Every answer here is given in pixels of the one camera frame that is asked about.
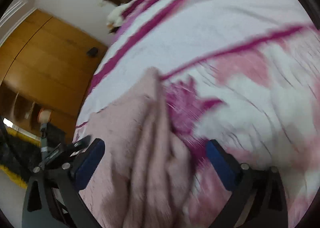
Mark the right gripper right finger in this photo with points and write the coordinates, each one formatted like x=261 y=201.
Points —
x=258 y=197

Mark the pink floral striped bedspread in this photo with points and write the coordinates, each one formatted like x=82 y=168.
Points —
x=242 y=72

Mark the wooden wardrobe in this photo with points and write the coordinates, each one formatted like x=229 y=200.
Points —
x=45 y=69

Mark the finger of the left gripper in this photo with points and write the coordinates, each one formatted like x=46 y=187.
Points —
x=62 y=152

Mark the black bag on wardrobe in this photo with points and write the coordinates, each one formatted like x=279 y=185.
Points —
x=93 y=52

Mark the white plush toy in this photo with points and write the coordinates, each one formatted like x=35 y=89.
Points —
x=115 y=18

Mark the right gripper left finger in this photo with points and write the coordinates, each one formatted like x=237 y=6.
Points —
x=52 y=198

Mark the pink knitted cardigan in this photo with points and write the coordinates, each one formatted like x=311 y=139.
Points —
x=144 y=177

